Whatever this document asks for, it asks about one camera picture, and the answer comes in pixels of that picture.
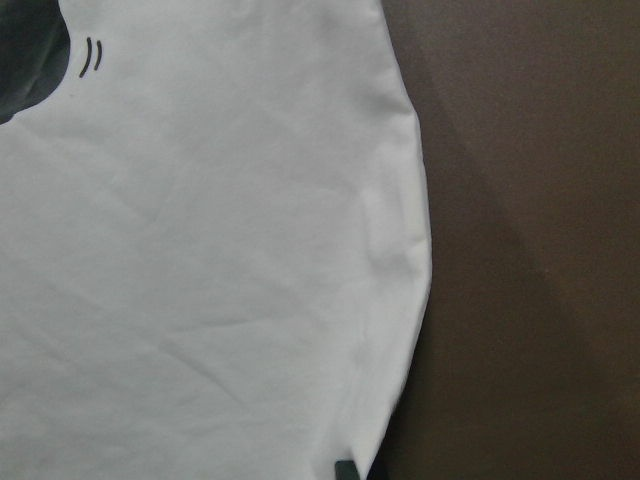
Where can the cream long-sleeve printed shirt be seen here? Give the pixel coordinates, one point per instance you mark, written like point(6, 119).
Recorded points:
point(215, 238)

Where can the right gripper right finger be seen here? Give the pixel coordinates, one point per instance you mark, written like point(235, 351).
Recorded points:
point(378, 469)

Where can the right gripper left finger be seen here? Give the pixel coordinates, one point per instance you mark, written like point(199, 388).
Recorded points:
point(346, 470)

